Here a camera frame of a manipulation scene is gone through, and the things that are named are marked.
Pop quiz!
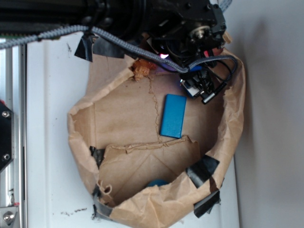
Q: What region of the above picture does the blue rectangular block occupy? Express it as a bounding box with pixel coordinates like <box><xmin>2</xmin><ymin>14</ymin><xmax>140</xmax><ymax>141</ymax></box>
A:
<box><xmin>160</xmin><ymin>94</ymin><xmax>187</xmax><ymax>139</ymax></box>

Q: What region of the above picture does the orange conch shell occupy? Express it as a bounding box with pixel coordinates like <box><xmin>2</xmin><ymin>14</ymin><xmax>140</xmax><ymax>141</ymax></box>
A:
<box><xmin>132</xmin><ymin>59</ymin><xmax>156</xmax><ymax>82</ymax></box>

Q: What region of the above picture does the grey braided cable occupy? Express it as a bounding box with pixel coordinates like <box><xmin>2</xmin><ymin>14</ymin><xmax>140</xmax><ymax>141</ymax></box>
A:
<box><xmin>0</xmin><ymin>25</ymin><xmax>239</xmax><ymax>84</ymax></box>

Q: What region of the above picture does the blue ball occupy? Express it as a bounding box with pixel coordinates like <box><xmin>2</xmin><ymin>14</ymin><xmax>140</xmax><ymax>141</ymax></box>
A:
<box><xmin>146</xmin><ymin>179</ymin><xmax>168</xmax><ymax>187</ymax></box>

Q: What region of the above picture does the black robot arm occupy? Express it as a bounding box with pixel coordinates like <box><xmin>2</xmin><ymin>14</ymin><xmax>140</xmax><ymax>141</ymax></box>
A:
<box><xmin>0</xmin><ymin>0</ymin><xmax>228</xmax><ymax>104</ymax></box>

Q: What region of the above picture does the white tray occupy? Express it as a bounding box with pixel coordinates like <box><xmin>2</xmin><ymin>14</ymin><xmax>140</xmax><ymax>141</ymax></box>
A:
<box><xmin>25</xmin><ymin>35</ymin><xmax>243</xmax><ymax>228</ymax></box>

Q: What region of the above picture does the silver corner bracket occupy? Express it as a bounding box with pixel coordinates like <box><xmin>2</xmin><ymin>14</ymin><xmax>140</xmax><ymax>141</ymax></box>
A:
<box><xmin>0</xmin><ymin>206</ymin><xmax>19</xmax><ymax>228</ymax></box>

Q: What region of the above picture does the brown paper bag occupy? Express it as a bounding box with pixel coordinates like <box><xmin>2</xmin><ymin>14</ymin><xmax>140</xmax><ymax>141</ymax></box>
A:
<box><xmin>67</xmin><ymin>30</ymin><xmax>246</xmax><ymax>228</ymax></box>

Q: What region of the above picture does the aluminium frame rail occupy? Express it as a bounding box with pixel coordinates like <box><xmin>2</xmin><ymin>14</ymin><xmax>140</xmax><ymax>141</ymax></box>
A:
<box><xmin>0</xmin><ymin>46</ymin><xmax>27</xmax><ymax>228</ymax></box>

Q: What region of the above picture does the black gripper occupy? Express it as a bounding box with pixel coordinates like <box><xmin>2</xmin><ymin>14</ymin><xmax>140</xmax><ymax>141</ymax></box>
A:
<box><xmin>145</xmin><ymin>0</ymin><xmax>227</xmax><ymax>104</ymax></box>

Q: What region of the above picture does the black metal bracket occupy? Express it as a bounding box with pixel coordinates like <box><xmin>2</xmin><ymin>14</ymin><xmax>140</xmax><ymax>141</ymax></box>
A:
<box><xmin>0</xmin><ymin>100</ymin><xmax>14</xmax><ymax>173</ymax></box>

